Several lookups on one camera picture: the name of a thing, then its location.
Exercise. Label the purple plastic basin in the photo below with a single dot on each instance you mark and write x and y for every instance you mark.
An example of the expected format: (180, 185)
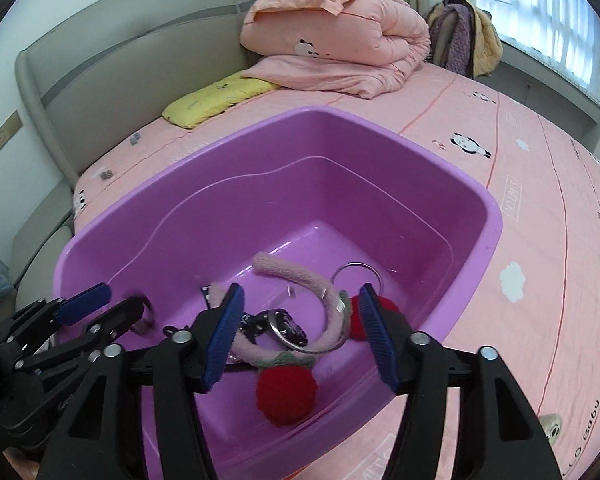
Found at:
(280, 200)

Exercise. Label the yellow pillow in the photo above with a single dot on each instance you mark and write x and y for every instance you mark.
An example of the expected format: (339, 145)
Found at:
(215, 97)

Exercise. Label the grey upholstered headboard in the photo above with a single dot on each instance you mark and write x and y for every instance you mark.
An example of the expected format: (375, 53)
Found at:
(130, 50)

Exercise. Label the purple and yellow clothes pile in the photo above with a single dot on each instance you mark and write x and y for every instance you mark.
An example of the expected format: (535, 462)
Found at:
(460, 30)

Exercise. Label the brown snap hair clip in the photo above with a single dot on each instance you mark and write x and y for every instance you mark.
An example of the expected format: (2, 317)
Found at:
(211, 296)

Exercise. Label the pink printed bedsheet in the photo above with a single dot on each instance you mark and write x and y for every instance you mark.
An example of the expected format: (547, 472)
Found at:
(555, 260)

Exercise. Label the beige wall socket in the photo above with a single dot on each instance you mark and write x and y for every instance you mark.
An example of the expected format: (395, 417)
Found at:
(7, 131)

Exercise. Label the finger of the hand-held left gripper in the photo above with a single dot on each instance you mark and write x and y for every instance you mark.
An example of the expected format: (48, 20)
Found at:
(115, 322)
(85, 302)

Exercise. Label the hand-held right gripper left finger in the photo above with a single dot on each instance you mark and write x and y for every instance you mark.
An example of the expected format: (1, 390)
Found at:
(225, 340)

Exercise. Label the pink folded quilt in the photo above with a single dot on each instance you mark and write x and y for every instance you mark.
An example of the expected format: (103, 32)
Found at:
(330, 25)

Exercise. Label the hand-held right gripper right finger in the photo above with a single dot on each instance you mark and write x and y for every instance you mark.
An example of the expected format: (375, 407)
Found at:
(377, 340)

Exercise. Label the small dark hair accessory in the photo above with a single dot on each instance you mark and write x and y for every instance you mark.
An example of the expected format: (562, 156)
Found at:
(170, 330)

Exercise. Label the pink headband with red cherries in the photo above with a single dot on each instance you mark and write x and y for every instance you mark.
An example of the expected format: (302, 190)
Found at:
(290, 267)

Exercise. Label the window with white sheer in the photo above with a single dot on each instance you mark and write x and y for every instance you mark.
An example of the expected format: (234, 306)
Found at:
(540, 10)

